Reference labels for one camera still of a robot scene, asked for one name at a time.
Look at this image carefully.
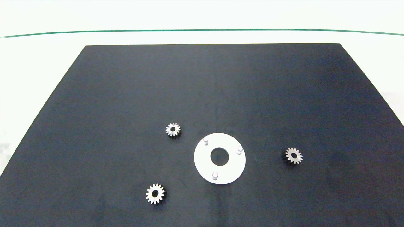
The small steel gear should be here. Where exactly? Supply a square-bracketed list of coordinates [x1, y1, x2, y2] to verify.
[146, 184, 166, 205]
[165, 123, 181, 137]
[285, 147, 303, 165]

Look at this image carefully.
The round white plate with pins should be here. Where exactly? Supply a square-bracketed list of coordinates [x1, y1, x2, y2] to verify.
[194, 133, 246, 185]

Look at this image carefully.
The dark table mat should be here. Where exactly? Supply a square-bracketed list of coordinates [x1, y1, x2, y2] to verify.
[0, 43, 404, 227]

